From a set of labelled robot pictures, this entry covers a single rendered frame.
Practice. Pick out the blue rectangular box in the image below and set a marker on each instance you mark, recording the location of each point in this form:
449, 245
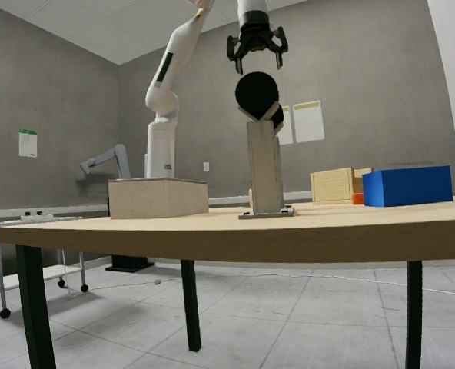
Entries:
407, 186

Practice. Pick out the wooden crate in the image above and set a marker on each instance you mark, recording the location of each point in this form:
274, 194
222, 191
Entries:
337, 186

